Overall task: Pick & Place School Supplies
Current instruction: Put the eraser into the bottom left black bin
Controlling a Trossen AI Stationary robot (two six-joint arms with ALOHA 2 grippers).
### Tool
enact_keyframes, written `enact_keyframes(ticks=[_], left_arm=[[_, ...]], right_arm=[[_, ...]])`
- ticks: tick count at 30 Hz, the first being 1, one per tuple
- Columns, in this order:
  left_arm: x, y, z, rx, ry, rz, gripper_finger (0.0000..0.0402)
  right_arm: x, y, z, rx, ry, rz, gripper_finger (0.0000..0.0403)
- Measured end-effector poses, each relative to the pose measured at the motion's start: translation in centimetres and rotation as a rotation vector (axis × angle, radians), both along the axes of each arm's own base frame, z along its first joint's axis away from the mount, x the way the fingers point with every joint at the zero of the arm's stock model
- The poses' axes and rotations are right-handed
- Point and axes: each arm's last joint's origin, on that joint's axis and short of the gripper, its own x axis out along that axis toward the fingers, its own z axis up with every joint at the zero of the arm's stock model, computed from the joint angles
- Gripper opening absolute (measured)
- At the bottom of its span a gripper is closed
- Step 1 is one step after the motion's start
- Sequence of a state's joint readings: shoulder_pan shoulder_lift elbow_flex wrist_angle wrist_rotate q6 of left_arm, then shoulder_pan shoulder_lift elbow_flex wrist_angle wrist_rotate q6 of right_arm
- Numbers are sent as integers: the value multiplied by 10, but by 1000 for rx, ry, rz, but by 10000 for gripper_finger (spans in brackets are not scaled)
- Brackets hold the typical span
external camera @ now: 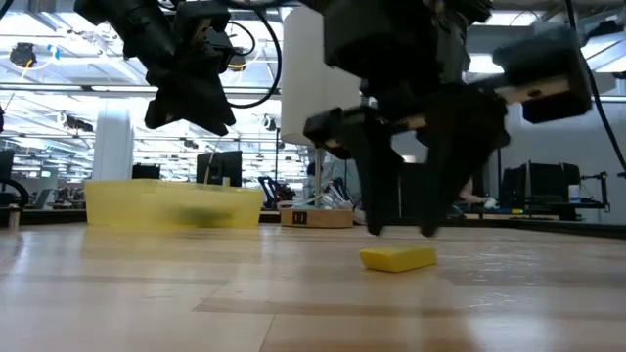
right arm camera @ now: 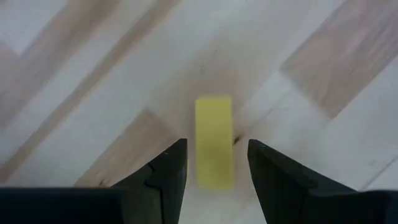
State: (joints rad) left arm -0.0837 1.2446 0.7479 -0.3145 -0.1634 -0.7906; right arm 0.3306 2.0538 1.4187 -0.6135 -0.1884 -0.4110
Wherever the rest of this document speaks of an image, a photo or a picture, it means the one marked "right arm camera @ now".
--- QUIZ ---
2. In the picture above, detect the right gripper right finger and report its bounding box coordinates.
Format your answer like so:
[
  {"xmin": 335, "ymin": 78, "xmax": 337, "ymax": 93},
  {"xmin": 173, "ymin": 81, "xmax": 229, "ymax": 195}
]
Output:
[{"xmin": 248, "ymin": 139, "xmax": 374, "ymax": 224}]

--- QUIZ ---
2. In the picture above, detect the yellow eraser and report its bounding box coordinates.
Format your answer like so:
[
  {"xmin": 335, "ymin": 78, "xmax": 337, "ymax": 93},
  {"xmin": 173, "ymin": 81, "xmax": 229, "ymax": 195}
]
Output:
[{"xmin": 194, "ymin": 95, "xmax": 235, "ymax": 191}]

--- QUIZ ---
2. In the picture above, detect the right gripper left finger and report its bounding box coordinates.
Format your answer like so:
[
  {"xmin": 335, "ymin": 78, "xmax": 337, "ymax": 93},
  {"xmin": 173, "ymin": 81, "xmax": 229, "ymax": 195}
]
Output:
[{"xmin": 111, "ymin": 138, "xmax": 188, "ymax": 224}]

